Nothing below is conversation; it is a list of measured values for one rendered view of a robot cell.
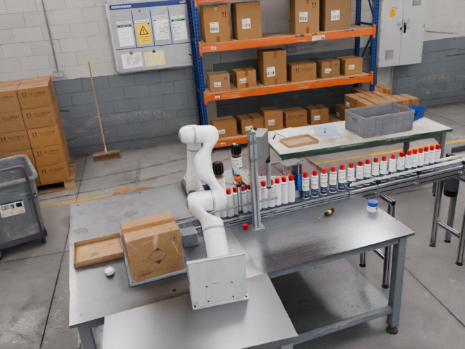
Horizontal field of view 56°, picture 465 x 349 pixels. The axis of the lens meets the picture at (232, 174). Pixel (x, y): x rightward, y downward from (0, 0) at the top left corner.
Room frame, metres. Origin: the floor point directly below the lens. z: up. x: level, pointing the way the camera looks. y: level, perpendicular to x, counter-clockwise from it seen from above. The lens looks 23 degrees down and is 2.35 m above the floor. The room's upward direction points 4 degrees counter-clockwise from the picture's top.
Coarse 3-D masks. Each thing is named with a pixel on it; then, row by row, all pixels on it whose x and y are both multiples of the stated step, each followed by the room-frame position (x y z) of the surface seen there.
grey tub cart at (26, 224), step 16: (0, 160) 4.51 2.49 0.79; (16, 160) 4.58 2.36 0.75; (0, 176) 4.47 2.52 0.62; (16, 176) 4.55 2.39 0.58; (32, 176) 3.95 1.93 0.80; (0, 192) 3.81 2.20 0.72; (16, 192) 3.88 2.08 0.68; (32, 192) 3.92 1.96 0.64; (0, 208) 3.80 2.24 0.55; (16, 208) 3.87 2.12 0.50; (32, 208) 3.94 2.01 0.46; (0, 224) 3.79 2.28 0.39; (16, 224) 3.86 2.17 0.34; (32, 224) 3.93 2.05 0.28; (0, 240) 3.78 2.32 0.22; (16, 240) 3.84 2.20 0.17; (0, 256) 3.76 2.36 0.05
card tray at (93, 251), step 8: (88, 240) 2.54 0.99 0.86; (96, 240) 2.56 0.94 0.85; (104, 240) 2.57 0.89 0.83; (112, 240) 2.56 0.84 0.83; (120, 240) 2.55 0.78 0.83; (80, 248) 2.50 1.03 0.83; (88, 248) 2.49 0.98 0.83; (96, 248) 2.48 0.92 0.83; (104, 248) 2.47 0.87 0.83; (112, 248) 2.47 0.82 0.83; (120, 248) 2.46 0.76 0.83; (80, 256) 2.40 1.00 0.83; (88, 256) 2.39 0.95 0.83; (96, 256) 2.38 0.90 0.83; (104, 256) 2.32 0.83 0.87; (112, 256) 2.34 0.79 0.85; (120, 256) 2.35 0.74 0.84; (80, 264) 2.28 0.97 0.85; (88, 264) 2.29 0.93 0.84
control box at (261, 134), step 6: (258, 132) 2.67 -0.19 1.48; (264, 132) 2.66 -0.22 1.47; (258, 138) 2.59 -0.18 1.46; (264, 138) 2.64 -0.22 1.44; (258, 144) 2.59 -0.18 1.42; (264, 144) 2.63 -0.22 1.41; (258, 150) 2.59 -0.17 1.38; (264, 150) 2.62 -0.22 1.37; (258, 156) 2.59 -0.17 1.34; (264, 156) 2.62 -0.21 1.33; (258, 162) 2.59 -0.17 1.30; (264, 162) 2.61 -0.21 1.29
